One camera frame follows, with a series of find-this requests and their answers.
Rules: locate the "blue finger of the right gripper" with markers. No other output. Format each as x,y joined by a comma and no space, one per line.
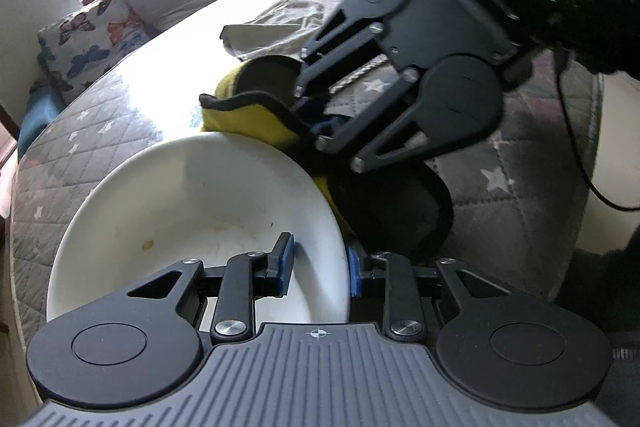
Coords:
328,125

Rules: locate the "large white bowl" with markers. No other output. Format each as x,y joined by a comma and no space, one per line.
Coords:
209,196

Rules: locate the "yellow and black cleaning cloth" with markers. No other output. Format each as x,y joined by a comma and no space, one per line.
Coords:
405,209

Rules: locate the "grey towel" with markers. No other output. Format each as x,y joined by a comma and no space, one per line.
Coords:
280,30

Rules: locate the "large butterfly pillow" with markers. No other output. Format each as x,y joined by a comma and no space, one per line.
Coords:
83,46

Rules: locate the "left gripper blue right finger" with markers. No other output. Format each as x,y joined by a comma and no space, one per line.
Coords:
356,257

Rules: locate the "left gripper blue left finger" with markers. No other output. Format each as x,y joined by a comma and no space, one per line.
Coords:
280,265

